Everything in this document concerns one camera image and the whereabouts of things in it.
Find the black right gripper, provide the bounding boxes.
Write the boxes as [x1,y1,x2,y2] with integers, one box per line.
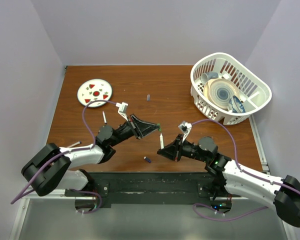
[157,134,209,163]

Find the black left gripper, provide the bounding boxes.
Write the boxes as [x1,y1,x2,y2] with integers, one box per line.
[109,114,159,147]

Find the white green marker pen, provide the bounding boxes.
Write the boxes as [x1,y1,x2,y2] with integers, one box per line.
[159,133,165,149]

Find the blue pen cap with clip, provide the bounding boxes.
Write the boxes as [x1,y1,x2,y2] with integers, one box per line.
[143,156,152,163]

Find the white blue marker pen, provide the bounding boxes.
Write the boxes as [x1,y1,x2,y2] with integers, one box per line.
[102,111,108,125]

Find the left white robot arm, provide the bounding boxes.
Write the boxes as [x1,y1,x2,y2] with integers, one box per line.
[21,114,160,197]

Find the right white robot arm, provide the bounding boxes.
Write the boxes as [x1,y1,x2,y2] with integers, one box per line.
[157,134,300,228]

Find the white watermelon pattern plate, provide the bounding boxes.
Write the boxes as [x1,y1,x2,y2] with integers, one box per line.
[77,78,113,106]

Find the beige stacked plates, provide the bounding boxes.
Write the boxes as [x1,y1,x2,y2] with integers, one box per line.
[203,78,240,110]

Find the blue white patterned bowl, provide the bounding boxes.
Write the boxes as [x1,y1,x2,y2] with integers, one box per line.
[227,95,246,114]

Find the grey blue cup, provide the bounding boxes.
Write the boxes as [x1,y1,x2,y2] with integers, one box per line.
[200,71,219,85]

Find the white plastic dish basket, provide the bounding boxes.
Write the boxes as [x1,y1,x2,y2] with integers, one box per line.
[190,52,272,126]

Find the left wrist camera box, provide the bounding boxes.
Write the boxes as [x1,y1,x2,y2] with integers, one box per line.
[115,102,129,121]

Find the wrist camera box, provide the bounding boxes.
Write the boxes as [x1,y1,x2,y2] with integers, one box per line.
[178,121,192,139]
[115,102,129,121]

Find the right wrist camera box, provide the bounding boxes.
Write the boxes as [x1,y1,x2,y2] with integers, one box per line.
[178,121,192,139]

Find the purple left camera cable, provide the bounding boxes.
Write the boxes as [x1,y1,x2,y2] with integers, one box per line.
[81,99,119,148]

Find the purple camera cable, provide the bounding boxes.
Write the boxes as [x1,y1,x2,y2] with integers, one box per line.
[81,99,119,148]
[189,118,243,173]

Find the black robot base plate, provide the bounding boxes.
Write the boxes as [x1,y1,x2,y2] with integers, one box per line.
[65,172,232,212]

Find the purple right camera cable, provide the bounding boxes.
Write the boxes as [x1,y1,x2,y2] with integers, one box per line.
[189,118,243,173]

